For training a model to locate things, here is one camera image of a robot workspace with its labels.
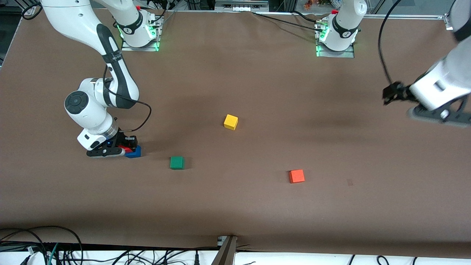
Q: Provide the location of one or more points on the red wooden block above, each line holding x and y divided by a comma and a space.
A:
127, 149

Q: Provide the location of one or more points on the aluminium frame rail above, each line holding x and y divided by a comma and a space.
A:
412, 16

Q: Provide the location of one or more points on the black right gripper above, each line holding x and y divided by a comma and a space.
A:
123, 141

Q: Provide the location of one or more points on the aluminium corner bracket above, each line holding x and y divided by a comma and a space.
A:
449, 22

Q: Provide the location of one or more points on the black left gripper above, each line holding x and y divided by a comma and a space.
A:
400, 92

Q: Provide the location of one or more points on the aluminium left arm base plate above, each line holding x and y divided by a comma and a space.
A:
335, 54

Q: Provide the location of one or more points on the orange background toy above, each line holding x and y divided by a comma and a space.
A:
308, 3

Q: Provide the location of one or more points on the black table edge rail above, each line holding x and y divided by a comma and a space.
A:
147, 247

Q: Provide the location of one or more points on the brown paper table cover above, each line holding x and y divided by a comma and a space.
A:
235, 73

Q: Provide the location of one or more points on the yellow wooden block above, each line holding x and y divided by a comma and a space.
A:
230, 122

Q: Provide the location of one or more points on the black power plug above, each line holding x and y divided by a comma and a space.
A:
197, 258

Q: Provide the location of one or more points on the aluminium profile bracket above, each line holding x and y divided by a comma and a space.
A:
226, 252

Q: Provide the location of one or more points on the green wooden block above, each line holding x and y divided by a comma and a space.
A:
177, 162

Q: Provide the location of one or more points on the blue wooden block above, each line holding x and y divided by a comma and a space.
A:
134, 154

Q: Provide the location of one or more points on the orange wooden block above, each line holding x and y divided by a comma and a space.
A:
296, 176

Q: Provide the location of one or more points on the aluminium right arm base plate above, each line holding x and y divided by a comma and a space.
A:
140, 49

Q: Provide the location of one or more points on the grey device with ports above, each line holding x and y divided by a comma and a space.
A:
241, 5

